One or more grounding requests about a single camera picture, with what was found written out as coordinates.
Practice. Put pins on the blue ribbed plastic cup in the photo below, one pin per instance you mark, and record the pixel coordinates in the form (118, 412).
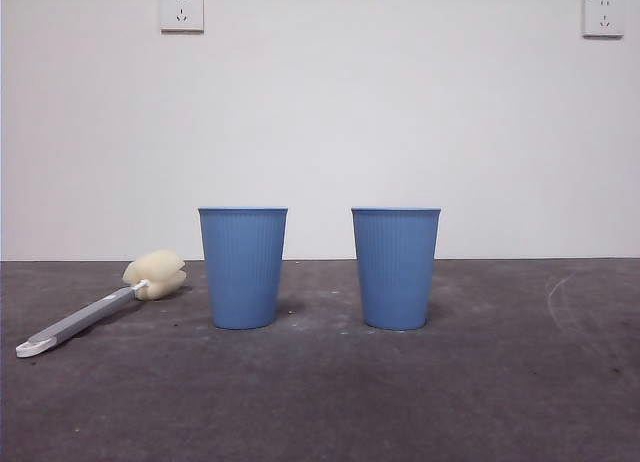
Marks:
(396, 272)
(242, 272)

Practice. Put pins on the white wall power socket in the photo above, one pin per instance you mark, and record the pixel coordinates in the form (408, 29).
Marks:
(182, 9)
(602, 17)

